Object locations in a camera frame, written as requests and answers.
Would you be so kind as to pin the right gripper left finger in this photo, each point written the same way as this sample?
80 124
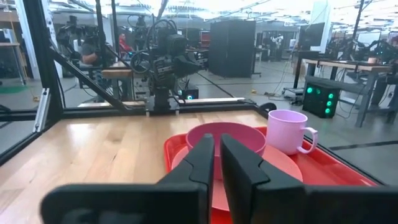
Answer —
174 199

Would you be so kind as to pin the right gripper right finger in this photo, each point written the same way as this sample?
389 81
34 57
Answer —
264 199

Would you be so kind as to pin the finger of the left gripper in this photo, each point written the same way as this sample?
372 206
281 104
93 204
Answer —
186 66

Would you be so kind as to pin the salmon pink plate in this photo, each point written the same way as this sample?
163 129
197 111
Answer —
280 161

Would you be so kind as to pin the pink-red plastic bowl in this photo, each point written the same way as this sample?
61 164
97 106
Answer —
242 137

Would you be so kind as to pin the light pink plastic mug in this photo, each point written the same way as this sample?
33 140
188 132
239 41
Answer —
286 133

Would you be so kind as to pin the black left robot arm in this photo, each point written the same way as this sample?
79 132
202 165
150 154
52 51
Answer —
161 99

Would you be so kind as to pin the red plastic tray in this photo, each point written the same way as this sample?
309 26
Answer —
326 174

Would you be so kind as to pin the black box cyan light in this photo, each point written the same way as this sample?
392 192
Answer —
189 92

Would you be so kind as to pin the person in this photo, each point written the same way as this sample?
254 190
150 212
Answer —
125 43
91 51

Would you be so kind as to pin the tall black cabinet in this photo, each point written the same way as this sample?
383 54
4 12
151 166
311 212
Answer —
231 48

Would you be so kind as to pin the small wooden table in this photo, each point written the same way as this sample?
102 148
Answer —
116 73

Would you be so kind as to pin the black computer green lights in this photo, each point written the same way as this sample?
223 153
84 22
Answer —
320 99

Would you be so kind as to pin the black monitor on stand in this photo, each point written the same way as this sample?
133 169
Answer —
311 35

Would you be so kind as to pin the wooden table black legs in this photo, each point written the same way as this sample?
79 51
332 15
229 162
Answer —
351 67

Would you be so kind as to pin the black aluminium table frame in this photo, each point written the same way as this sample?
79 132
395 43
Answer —
43 62

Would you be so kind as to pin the silver frame bracket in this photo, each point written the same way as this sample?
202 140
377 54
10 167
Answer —
41 110

